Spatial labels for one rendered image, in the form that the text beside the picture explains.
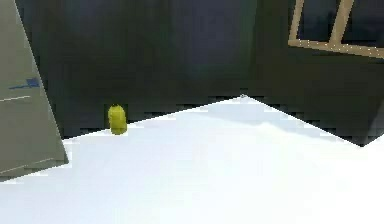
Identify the yellow rounded object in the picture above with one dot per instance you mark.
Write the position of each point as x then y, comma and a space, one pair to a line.
117, 120

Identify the wooden framed window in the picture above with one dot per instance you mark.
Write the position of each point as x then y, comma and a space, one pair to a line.
336, 36

